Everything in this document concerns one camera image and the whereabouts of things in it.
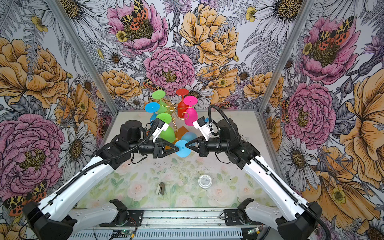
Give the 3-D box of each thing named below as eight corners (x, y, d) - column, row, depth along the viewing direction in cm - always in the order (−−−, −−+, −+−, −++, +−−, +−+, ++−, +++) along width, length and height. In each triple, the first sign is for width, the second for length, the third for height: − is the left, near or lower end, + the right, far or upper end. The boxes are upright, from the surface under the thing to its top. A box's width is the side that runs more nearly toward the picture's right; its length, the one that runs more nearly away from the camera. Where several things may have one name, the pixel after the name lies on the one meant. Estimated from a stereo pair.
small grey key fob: (156, 195, 83) (155, 193, 81) (158, 183, 88) (157, 181, 85) (164, 195, 83) (163, 193, 81) (165, 183, 88) (165, 181, 85)
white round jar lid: (198, 191, 85) (198, 186, 78) (198, 179, 89) (198, 174, 83) (211, 191, 85) (212, 186, 79) (210, 179, 89) (211, 174, 83)
